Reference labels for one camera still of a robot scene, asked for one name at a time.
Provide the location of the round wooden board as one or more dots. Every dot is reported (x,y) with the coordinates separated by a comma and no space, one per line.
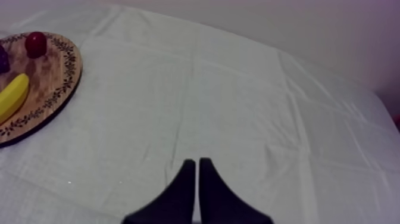
(47,84)

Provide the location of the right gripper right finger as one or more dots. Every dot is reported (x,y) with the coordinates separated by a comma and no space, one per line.
(218,203)

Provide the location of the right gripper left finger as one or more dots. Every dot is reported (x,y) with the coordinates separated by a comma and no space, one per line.
(176,200)

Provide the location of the yellow toy banana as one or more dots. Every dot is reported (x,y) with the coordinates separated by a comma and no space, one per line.
(12,97)

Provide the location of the purple toy grapes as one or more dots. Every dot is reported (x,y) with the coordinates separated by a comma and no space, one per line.
(3,61)

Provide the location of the small red fruit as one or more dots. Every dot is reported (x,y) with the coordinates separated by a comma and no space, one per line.
(36,44)

